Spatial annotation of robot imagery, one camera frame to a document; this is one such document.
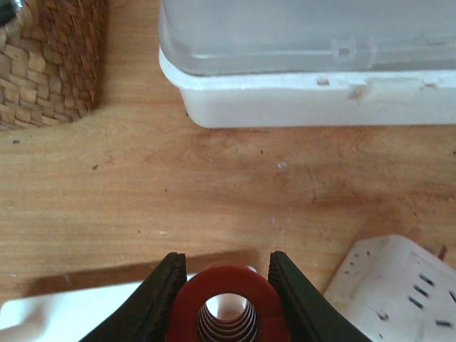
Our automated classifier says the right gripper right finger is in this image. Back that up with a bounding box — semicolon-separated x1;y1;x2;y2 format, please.
269;251;370;342

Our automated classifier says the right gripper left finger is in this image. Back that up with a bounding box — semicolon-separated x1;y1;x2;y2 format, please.
82;252;186;342

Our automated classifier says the white peg base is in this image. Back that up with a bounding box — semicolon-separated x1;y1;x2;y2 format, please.
1;281;143;341

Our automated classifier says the red spring one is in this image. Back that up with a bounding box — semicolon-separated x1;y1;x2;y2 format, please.
165;265;291;341

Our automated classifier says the white power adapter cube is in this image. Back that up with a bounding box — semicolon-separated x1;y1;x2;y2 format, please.
324;235;455;341

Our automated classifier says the white plastic storage box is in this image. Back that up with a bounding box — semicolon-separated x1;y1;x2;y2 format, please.
158;0;455;128

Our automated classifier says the wicker basket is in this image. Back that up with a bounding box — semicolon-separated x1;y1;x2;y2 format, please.
1;0;108;131

